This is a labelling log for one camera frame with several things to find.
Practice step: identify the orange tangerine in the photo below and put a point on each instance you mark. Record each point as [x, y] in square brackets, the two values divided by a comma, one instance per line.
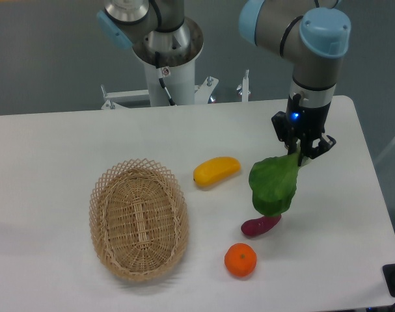
[240, 260]

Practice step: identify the purple sweet potato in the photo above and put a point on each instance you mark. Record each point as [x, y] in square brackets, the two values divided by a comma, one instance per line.
[259, 226]

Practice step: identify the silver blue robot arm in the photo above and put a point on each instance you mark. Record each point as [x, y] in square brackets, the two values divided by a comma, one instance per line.
[312, 35]

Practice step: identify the white metal base frame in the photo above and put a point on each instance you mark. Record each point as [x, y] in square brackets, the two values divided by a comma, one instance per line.
[165, 88]

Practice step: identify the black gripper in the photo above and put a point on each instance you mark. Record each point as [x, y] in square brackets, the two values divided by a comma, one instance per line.
[303, 124]

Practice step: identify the green leafy vegetable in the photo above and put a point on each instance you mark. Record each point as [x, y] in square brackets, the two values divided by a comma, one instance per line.
[273, 182]

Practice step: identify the woven wicker basket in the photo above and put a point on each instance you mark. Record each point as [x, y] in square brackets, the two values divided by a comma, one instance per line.
[138, 220]

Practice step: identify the yellow mango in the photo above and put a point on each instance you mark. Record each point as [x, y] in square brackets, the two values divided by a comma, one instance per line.
[215, 170]

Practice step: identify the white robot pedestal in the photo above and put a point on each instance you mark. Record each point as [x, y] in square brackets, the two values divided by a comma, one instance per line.
[169, 63]

